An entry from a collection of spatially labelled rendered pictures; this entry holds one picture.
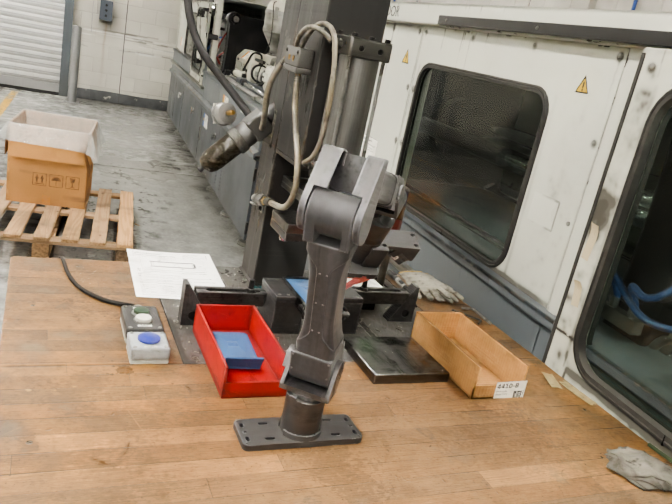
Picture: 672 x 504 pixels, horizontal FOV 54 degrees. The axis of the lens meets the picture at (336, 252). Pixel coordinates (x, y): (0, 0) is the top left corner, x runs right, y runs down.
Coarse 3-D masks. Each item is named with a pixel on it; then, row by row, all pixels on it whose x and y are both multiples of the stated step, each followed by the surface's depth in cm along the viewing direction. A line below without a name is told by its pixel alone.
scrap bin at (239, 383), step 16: (208, 304) 131; (208, 320) 132; (224, 320) 133; (240, 320) 135; (256, 320) 132; (208, 336) 120; (256, 336) 132; (272, 336) 123; (208, 352) 120; (256, 352) 128; (272, 352) 123; (208, 368) 119; (224, 368) 110; (272, 368) 122; (224, 384) 110; (240, 384) 111; (256, 384) 112; (272, 384) 114
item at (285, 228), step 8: (288, 176) 153; (288, 184) 150; (304, 184) 154; (272, 216) 139; (280, 216) 135; (288, 216) 136; (272, 224) 139; (280, 224) 134; (288, 224) 131; (280, 232) 134; (288, 232) 131; (296, 232) 132; (288, 240) 132; (296, 240) 133
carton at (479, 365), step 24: (432, 312) 149; (456, 312) 152; (432, 336) 141; (456, 336) 153; (480, 336) 145; (456, 360) 133; (480, 360) 144; (504, 360) 137; (456, 384) 133; (480, 384) 128; (504, 384) 130
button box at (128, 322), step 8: (64, 264) 149; (72, 280) 142; (80, 288) 139; (96, 296) 137; (120, 304) 136; (128, 304) 135; (120, 312) 130; (128, 312) 128; (152, 312) 130; (120, 320) 130; (128, 320) 124; (136, 320) 124; (152, 320) 126; (160, 320) 127; (128, 328) 122; (136, 328) 122; (144, 328) 123; (152, 328) 123; (160, 328) 124
